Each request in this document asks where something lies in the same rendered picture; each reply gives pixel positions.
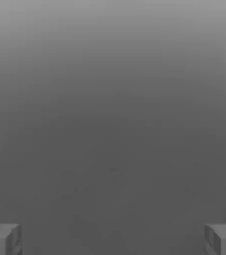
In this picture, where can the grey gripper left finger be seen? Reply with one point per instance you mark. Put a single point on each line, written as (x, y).
(1, 239)

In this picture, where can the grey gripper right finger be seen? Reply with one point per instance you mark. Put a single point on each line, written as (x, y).
(224, 239)

